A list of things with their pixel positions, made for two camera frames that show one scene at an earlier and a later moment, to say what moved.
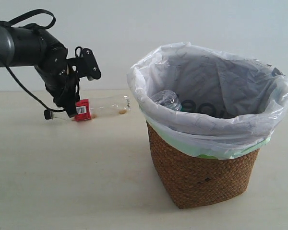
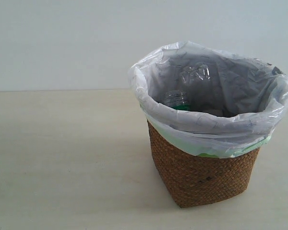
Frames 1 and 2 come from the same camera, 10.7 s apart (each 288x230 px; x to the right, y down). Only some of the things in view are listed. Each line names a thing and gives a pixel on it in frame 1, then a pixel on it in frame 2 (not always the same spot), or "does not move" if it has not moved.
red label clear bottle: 84,111 → 195,79
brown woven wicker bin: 192,180 does not move
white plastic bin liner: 199,102 does not move
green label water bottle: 167,98 → 178,99
